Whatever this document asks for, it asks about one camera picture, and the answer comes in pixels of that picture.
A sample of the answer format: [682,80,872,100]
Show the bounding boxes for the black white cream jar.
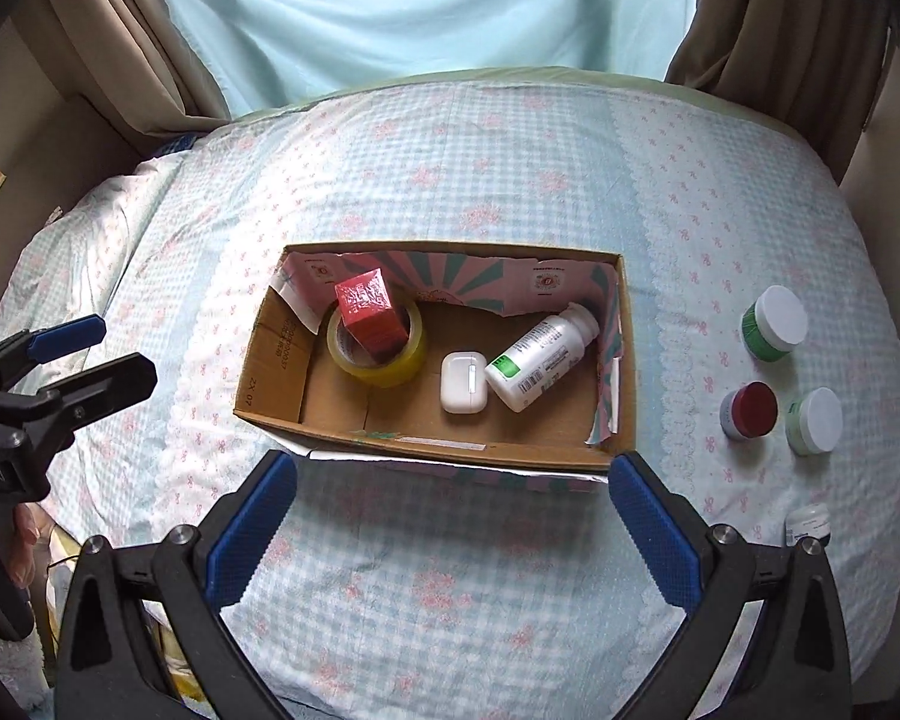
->
[784,502,832,546]

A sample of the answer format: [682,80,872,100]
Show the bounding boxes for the red lid small jar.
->
[718,380,779,442]

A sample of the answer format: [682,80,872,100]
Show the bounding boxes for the light green jar white lid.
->
[785,387,844,457]

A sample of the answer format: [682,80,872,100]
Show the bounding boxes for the dark green jar white lid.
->
[741,284,808,362]

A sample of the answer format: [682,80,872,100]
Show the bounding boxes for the white pill bottle green label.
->
[484,302,600,413]

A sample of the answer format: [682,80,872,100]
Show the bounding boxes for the yellow tape roll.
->
[325,294,427,388]

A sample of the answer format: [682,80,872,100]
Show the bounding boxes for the white earbuds case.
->
[439,351,489,415]

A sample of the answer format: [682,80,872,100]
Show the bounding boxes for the red rectangular carton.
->
[334,268,409,362]

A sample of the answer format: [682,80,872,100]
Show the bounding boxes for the person's left hand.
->
[0,502,42,625]

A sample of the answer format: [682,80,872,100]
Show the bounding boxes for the white floral pillow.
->
[0,152,190,361]

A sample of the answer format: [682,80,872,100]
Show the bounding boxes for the beige headboard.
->
[0,96,141,301]

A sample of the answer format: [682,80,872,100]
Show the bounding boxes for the open cardboard box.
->
[233,241,637,489]

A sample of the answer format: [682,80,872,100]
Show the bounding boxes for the brown left curtain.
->
[11,0,230,151]

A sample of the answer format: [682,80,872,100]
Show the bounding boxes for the brown curtain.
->
[11,0,230,151]
[667,0,891,181]

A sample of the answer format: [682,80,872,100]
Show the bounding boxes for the light blue hanging sheet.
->
[165,0,696,115]

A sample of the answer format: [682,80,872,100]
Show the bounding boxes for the brown right curtain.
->
[667,0,891,181]

